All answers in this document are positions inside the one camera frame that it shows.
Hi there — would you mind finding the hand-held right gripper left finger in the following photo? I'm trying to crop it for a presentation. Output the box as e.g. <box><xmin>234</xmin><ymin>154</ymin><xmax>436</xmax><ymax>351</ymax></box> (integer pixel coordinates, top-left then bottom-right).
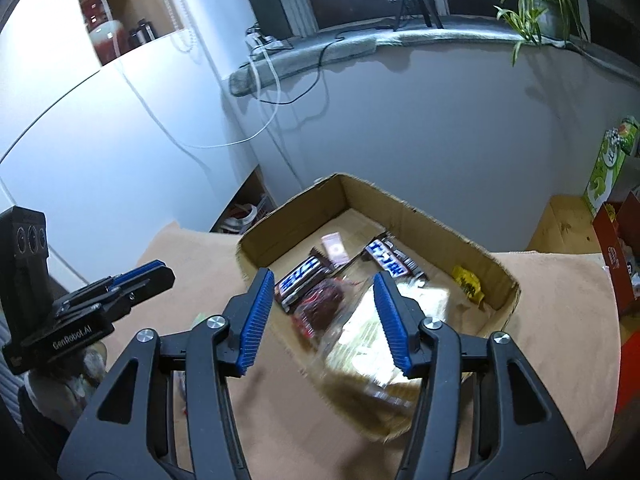
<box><xmin>57</xmin><ymin>267</ymin><xmax>276</xmax><ymax>480</ymax></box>

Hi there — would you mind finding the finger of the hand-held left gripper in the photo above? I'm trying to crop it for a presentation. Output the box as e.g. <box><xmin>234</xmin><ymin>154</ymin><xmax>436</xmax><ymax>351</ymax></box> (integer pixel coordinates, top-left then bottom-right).
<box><xmin>54</xmin><ymin>259</ymin><xmax>177</xmax><ymax>319</ymax></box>

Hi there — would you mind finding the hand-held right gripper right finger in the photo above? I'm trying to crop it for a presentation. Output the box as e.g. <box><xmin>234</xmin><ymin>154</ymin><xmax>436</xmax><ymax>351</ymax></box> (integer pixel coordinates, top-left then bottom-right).
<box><xmin>372</xmin><ymin>270</ymin><xmax>588</xmax><ymax>480</ymax></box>

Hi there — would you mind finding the yellow wafer biscuit packet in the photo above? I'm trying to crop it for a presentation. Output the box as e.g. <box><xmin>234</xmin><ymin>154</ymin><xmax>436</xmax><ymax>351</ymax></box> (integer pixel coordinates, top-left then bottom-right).
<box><xmin>320</xmin><ymin>280</ymin><xmax>451</xmax><ymax>436</ymax></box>

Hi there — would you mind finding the brown chocolate bar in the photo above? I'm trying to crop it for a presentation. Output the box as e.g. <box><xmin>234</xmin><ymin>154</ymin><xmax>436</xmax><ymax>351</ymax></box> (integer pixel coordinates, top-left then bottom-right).
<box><xmin>274</xmin><ymin>247</ymin><xmax>332</xmax><ymax>314</ymax></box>
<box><xmin>361</xmin><ymin>236</ymin><xmax>427</xmax><ymax>282</ymax></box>

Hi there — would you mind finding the brown cake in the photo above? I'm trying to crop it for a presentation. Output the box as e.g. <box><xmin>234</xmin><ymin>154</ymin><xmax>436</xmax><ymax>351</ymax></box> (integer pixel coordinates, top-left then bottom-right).
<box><xmin>292</xmin><ymin>277</ymin><xmax>349</xmax><ymax>343</ymax></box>

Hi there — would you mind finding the small yellow candy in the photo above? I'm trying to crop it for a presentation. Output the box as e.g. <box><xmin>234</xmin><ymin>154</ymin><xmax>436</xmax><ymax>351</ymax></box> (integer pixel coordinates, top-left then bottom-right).
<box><xmin>452</xmin><ymin>265</ymin><xmax>485</xmax><ymax>307</ymax></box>

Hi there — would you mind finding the pink sachet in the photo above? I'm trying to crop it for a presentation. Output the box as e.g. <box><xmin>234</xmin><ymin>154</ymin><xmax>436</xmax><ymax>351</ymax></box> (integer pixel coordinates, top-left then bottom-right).
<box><xmin>321</xmin><ymin>232</ymin><xmax>352</xmax><ymax>267</ymax></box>

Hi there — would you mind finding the brown cardboard box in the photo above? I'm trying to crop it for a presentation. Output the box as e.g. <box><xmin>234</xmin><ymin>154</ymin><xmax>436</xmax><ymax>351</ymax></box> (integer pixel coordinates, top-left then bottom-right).
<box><xmin>235</xmin><ymin>172</ymin><xmax>522</xmax><ymax>441</ymax></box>

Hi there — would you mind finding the white plastic container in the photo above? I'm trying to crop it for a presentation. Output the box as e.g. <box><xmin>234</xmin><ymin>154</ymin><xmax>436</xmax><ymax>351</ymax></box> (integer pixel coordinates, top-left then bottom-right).
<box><xmin>220</xmin><ymin>204</ymin><xmax>262</xmax><ymax>234</ymax></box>

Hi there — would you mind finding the red box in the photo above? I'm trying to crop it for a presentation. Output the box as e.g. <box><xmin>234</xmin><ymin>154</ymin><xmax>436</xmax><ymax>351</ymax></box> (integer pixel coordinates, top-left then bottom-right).
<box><xmin>592</xmin><ymin>185</ymin><xmax>640</xmax><ymax>413</ymax></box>

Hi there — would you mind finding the red round appliance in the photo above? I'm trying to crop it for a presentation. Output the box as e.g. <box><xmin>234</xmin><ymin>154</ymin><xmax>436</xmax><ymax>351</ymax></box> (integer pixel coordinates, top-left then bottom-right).
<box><xmin>81</xmin><ymin>0</ymin><xmax>124</xmax><ymax>65</ymax></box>

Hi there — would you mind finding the green carton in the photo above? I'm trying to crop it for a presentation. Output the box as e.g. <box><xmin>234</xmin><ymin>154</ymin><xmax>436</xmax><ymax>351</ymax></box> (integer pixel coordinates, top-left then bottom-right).
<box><xmin>584</xmin><ymin>116</ymin><xmax>640</xmax><ymax>218</ymax></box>

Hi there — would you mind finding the white power strip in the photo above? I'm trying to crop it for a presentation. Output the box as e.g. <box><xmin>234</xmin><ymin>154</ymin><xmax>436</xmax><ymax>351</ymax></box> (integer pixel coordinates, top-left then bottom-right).
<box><xmin>245</xmin><ymin>30</ymin><xmax>282</xmax><ymax>52</ymax></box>

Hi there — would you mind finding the white ribbed strip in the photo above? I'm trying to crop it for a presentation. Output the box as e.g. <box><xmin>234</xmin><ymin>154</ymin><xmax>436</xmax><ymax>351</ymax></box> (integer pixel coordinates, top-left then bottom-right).
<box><xmin>161</xmin><ymin>0</ymin><xmax>195</xmax><ymax>53</ymax></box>

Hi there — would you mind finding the potted spider plant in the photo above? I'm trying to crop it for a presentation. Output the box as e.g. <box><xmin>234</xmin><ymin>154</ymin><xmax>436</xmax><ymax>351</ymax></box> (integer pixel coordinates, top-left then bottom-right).
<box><xmin>484</xmin><ymin>0</ymin><xmax>592</xmax><ymax>67</ymax></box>

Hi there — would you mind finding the long white cable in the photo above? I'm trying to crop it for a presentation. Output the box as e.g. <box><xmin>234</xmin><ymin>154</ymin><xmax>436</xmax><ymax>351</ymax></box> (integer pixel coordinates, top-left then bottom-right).
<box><xmin>85</xmin><ymin>0</ymin><xmax>280</xmax><ymax>150</ymax></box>

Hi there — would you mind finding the short white cable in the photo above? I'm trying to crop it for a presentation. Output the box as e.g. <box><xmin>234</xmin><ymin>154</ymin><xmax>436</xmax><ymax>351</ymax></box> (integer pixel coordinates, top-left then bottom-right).
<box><xmin>252</xmin><ymin>57</ymin><xmax>306</xmax><ymax>191</ymax></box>

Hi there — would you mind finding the black cable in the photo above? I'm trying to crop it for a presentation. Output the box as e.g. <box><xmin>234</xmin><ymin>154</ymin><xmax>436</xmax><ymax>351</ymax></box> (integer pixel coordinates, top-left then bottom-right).
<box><xmin>257</xmin><ymin>24</ymin><xmax>401</xmax><ymax>107</ymax></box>

